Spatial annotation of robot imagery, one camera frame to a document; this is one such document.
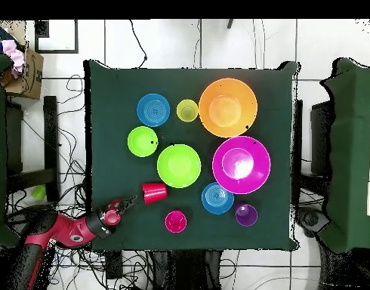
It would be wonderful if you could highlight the red plastic cup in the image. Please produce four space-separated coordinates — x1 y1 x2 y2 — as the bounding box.
142 181 168 205

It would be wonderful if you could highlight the large green plastic bowl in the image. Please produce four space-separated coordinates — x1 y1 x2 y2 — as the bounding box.
156 143 202 189

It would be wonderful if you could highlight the crimson pink plastic cup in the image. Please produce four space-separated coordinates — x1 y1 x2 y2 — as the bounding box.
164 209 188 234

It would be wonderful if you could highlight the black power strip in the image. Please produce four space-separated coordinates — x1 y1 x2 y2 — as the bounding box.
105 250 123 280

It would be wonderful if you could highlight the dark green table cloth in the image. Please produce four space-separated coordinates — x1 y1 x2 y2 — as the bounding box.
83 59 301 252

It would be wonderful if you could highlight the small green plastic bowl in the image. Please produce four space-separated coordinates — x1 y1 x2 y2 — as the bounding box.
126 125 159 158

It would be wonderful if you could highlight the green cup on floor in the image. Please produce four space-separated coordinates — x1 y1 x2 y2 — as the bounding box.
31 184 47 201

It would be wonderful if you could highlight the blue plastic bowl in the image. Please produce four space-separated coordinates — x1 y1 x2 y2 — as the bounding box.
136 92 171 128
201 181 235 215

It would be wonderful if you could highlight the black metal stand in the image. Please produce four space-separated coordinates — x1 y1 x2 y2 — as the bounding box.
5 95 60 202

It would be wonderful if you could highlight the yellow plastic cup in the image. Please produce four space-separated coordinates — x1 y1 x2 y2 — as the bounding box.
176 98 199 123

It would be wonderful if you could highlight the purple plastic cup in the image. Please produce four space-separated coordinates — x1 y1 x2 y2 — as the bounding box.
235 202 259 227

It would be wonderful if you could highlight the large pink plastic bowl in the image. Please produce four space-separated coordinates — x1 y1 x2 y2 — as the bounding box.
211 135 272 195

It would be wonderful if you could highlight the orange plastic bowl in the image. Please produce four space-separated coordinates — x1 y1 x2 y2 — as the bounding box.
198 77 259 139

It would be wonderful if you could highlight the brown cardboard box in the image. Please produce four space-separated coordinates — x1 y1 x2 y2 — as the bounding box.
0 42 45 100

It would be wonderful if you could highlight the grey black base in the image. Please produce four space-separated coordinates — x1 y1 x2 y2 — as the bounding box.
296 208 329 237

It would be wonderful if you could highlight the pink cloth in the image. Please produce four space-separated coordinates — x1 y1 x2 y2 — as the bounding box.
1 39 25 79

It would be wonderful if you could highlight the black box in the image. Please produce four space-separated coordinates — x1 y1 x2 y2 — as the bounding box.
310 100 335 176

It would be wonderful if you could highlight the tangle of floor cables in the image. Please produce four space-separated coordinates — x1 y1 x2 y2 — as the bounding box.
6 74 153 290

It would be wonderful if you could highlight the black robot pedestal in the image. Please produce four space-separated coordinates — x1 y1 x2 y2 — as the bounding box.
151 249 223 290

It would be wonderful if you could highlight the black floor cable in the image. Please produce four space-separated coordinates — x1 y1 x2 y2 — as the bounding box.
129 20 149 69

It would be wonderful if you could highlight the black square frame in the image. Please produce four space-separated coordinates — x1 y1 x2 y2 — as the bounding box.
34 20 79 54

